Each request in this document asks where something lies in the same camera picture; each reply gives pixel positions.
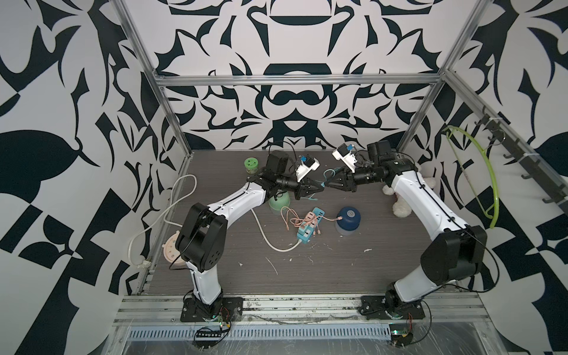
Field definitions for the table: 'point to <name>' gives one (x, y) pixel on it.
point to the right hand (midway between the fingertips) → (328, 178)
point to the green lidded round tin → (251, 165)
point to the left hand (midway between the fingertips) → (321, 183)
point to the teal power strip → (306, 229)
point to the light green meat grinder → (282, 201)
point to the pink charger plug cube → (309, 216)
